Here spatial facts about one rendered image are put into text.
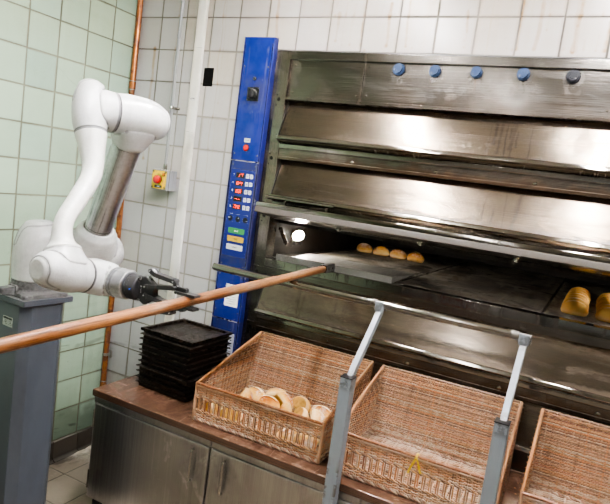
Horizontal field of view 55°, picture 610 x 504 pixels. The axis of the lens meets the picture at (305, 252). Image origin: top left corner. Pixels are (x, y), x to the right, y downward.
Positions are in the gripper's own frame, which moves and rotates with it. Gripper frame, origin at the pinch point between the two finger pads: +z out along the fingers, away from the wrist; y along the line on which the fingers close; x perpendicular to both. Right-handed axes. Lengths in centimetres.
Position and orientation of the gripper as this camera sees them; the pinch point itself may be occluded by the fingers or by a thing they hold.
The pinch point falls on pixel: (186, 300)
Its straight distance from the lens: 167.5
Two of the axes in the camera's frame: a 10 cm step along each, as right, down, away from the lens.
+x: -4.4, 0.5, -9.0
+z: 8.9, 1.8, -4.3
